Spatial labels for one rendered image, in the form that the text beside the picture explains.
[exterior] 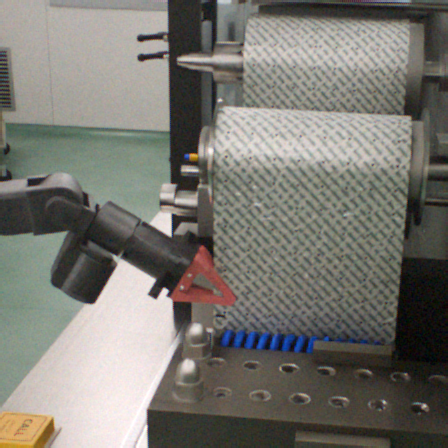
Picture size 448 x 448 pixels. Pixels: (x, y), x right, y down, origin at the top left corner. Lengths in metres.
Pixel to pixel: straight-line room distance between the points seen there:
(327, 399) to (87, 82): 6.15
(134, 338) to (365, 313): 0.46
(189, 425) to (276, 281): 0.23
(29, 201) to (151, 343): 0.42
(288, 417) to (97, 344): 0.52
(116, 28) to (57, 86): 0.71
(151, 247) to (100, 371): 0.30
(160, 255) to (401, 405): 0.35
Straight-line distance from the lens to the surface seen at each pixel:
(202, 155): 1.02
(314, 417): 0.90
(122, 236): 1.02
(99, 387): 1.22
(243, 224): 1.01
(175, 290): 1.03
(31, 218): 1.01
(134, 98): 6.87
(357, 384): 0.96
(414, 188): 0.99
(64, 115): 7.08
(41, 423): 1.11
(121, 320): 1.42
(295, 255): 1.02
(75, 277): 1.05
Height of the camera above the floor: 1.50
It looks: 21 degrees down
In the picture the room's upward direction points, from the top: 2 degrees clockwise
